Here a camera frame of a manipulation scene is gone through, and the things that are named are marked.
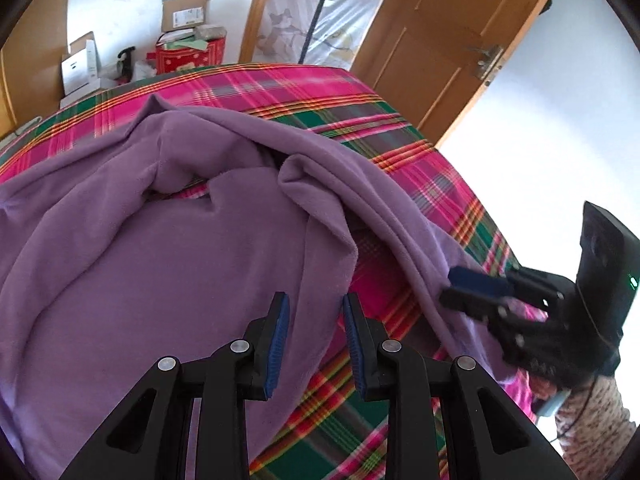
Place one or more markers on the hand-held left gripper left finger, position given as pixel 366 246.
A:
pixel 277 340

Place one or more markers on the purple fleece garment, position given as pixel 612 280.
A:
pixel 150 270

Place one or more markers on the person's right forearm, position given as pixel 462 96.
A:
pixel 595 425

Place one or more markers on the green paper sheet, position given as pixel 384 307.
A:
pixel 177 46

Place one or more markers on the pink plaid bed sheet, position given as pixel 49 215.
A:
pixel 300 95

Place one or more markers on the white carton box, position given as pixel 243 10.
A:
pixel 80 65

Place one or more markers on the printed plastic door curtain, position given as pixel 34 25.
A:
pixel 345 20

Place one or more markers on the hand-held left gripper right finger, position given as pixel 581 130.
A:
pixel 355 345

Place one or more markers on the black curtain strip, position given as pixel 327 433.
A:
pixel 317 10

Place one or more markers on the wooden door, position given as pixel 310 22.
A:
pixel 425 35

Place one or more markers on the red patterned box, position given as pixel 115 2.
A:
pixel 190 60

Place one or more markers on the brown cardboard box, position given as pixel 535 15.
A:
pixel 182 10

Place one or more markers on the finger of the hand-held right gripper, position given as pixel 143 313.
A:
pixel 475 281
pixel 465 302

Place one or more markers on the black spray bottle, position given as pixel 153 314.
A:
pixel 126 62

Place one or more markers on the wooden wardrobe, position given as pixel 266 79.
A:
pixel 30 60

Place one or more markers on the wooden door frame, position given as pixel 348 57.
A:
pixel 257 10

